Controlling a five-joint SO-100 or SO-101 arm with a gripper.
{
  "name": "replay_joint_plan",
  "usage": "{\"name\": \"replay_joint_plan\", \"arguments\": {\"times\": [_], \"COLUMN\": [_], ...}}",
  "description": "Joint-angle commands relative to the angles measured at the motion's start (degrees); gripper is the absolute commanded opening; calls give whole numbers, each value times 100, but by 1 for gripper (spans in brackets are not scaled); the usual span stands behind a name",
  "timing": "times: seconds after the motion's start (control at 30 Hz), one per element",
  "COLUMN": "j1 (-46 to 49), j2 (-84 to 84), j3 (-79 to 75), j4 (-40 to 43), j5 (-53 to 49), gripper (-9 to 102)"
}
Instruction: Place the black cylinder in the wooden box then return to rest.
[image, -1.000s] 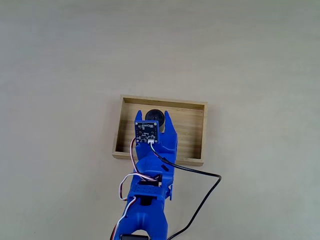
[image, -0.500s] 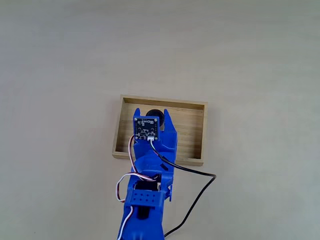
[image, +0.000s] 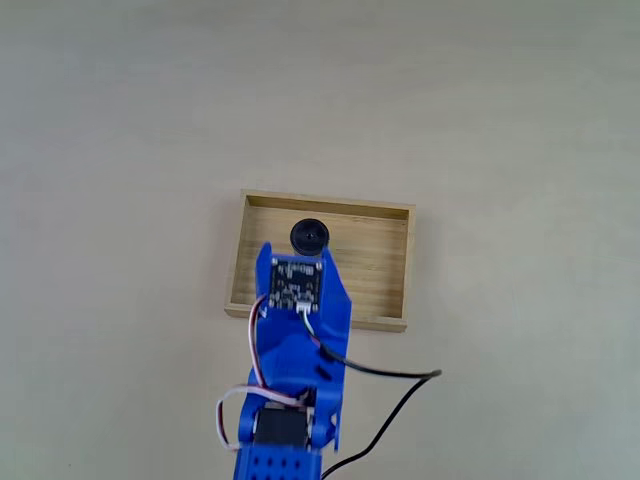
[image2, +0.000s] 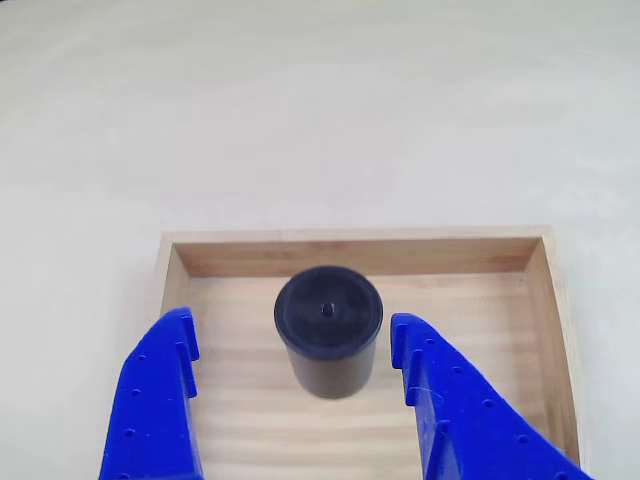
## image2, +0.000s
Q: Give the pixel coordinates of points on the black plastic cylinder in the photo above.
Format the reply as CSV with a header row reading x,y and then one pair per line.
x,y
327,335

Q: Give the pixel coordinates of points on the shallow wooden box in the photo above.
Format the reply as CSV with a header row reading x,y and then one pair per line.
x,y
310,440

